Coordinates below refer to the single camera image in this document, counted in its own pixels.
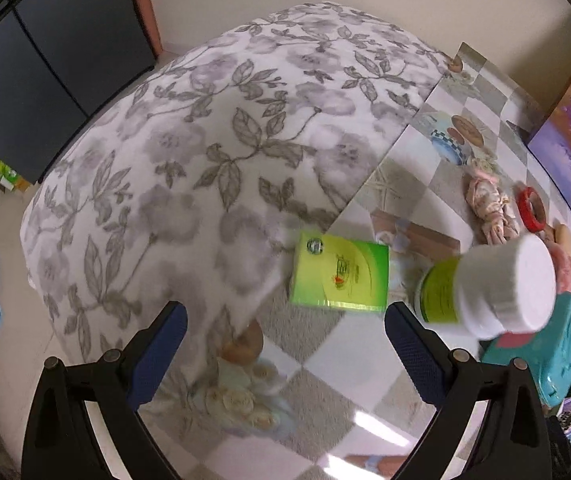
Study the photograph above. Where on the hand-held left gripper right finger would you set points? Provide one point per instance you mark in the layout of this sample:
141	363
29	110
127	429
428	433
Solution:
413	347

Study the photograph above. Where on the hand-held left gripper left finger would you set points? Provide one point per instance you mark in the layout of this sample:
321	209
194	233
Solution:
163	340

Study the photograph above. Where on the green tissue packet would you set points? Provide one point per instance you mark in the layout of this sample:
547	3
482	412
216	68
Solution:
340	275

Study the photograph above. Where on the checkered printed table cover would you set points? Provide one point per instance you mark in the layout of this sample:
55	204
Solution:
315	360

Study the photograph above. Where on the white pill bottle green label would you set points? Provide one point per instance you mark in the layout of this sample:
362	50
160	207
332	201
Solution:
490	285

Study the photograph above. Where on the teal plastic box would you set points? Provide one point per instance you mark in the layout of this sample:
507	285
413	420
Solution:
555	360

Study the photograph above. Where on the pink knotted fabric scrunchie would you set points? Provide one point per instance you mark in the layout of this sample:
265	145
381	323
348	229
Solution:
490	210

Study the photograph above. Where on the leopard print scrunchie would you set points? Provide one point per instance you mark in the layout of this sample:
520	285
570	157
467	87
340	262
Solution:
568	417

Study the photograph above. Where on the red tape roll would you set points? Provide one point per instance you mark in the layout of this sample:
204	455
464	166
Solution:
525	210

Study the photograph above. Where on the grey floral tablecloth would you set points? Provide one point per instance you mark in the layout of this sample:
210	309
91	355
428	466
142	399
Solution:
165	160

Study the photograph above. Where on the dark cabinet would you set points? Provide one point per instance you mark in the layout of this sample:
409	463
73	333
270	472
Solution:
40	60

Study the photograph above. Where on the brown wooden door frame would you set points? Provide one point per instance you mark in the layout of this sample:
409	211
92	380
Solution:
143	5

